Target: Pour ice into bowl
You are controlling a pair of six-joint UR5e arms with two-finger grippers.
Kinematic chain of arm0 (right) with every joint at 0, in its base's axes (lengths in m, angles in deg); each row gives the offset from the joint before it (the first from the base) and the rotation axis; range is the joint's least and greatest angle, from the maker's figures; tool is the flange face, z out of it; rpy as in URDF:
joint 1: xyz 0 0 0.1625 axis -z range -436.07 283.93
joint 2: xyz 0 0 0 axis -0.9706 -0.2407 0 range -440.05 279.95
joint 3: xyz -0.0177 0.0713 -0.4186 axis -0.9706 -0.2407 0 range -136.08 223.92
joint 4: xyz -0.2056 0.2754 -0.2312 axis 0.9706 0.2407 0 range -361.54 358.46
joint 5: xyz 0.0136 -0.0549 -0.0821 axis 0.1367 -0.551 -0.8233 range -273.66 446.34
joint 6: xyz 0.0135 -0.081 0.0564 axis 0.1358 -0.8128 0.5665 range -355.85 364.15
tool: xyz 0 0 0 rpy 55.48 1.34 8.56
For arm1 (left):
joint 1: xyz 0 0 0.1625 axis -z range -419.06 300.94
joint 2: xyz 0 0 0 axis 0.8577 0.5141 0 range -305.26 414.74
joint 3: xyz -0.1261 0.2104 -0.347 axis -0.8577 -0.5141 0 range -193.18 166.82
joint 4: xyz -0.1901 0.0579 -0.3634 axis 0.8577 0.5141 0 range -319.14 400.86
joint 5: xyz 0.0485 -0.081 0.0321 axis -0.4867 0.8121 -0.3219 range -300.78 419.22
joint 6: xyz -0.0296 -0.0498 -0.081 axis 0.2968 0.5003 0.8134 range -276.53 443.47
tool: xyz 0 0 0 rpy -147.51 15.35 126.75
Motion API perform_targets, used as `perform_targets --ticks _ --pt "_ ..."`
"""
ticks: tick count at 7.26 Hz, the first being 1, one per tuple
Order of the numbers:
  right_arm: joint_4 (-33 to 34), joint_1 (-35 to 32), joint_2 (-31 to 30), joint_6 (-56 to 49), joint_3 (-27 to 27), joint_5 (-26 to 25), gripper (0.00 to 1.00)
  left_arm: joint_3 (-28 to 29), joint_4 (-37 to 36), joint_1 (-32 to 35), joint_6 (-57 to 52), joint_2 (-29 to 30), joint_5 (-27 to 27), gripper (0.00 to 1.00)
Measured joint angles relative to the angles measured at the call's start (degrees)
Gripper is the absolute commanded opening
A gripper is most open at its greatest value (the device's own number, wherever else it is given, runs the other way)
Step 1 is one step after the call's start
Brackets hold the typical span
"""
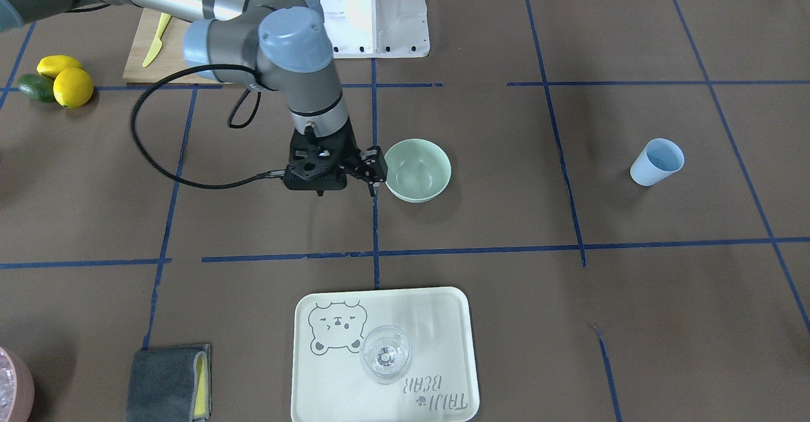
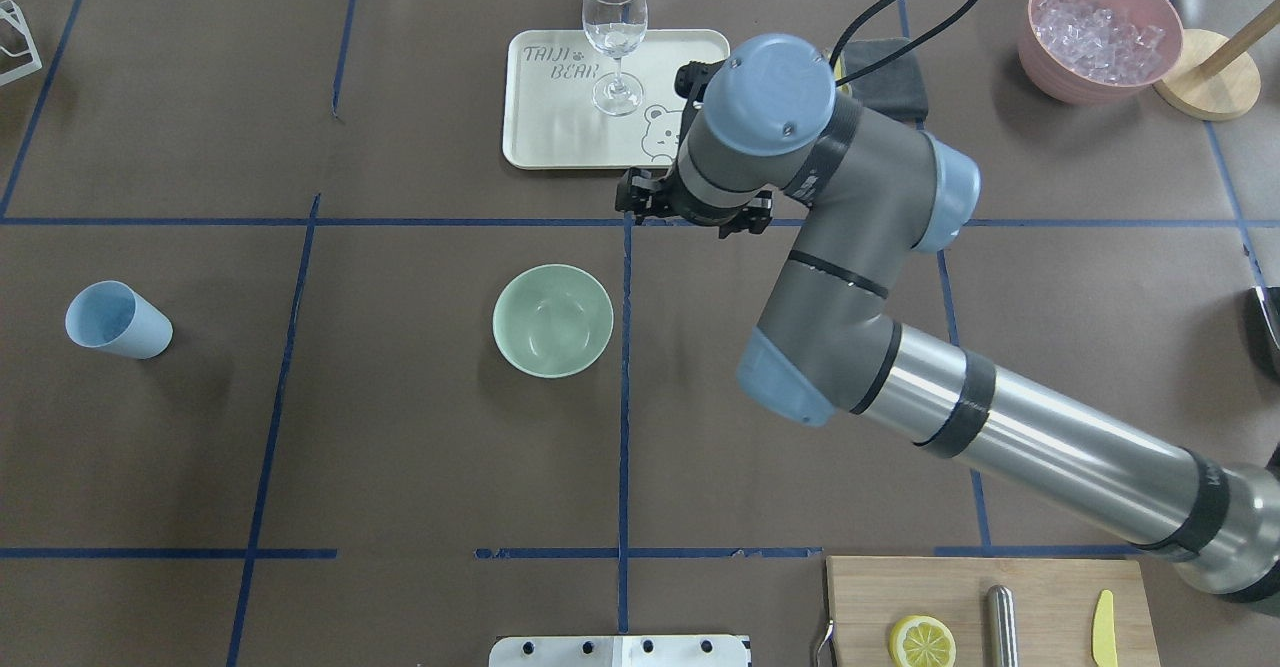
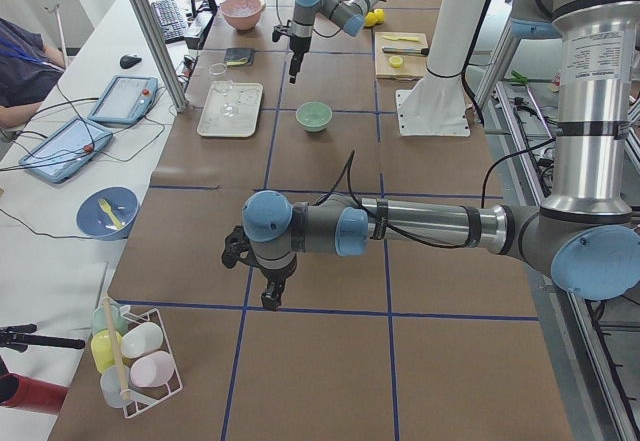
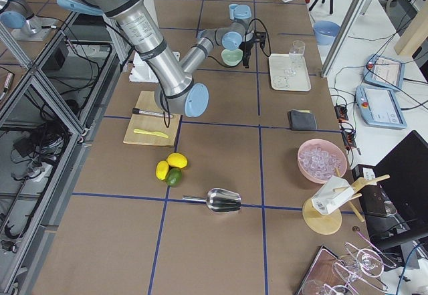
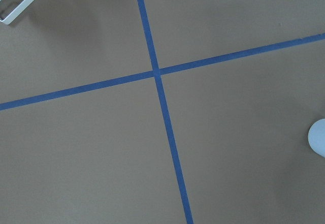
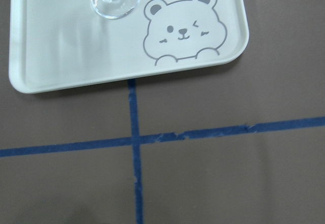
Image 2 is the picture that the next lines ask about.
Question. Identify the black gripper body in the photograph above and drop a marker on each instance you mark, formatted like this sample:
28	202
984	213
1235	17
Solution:
702	213

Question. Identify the green ceramic bowl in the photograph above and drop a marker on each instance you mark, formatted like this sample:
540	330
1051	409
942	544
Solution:
552	321

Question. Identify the light blue plastic cup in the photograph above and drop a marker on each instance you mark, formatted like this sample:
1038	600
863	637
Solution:
111	317

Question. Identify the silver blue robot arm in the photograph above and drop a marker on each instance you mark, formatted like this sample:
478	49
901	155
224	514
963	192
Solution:
769	118

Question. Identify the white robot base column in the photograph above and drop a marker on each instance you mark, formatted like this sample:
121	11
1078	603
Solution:
623	650

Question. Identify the pink bowl of ice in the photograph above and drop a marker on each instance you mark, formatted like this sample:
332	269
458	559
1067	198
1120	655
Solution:
1093	52

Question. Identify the metal ice scoop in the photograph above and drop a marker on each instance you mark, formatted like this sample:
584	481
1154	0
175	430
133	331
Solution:
1260	320

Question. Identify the cream bear tray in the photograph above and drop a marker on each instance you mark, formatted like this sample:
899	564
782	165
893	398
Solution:
551	122

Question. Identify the clear wine glass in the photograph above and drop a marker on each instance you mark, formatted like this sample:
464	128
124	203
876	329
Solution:
616	28

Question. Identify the grey folded cloth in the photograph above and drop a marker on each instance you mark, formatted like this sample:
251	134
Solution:
895	90

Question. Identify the wooden cutting board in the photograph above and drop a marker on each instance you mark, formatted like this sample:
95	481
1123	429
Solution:
1053	603

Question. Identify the lemon slice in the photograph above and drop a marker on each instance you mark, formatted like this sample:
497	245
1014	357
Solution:
921	640

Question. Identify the wooden stand with base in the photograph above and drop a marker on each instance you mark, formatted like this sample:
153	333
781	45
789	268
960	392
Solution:
1215	79

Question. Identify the yellow plastic knife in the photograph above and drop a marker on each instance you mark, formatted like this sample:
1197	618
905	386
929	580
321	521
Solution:
1103	630

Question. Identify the white cup rack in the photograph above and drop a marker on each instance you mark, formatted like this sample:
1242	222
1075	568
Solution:
19	52

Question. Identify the silver black knife handle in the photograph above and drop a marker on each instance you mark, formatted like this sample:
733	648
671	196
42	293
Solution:
1002	633

